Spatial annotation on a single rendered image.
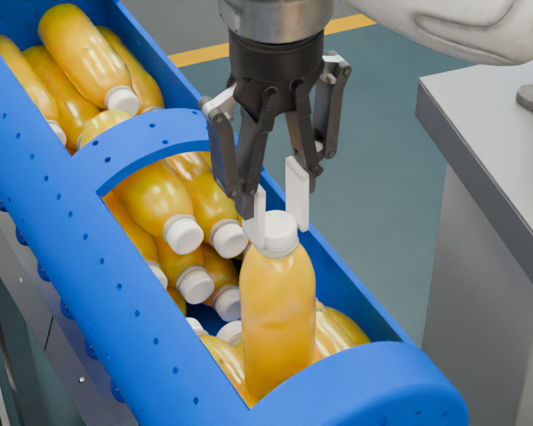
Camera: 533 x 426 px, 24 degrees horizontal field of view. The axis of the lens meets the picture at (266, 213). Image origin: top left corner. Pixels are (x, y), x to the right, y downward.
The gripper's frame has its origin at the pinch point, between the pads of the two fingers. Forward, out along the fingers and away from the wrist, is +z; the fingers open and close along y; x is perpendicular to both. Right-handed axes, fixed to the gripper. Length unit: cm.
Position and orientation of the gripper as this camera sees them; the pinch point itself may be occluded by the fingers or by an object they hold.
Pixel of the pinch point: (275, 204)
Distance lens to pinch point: 109.5
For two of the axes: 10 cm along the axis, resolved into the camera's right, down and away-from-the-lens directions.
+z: 0.0, 7.1, 7.0
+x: 5.0, 6.1, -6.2
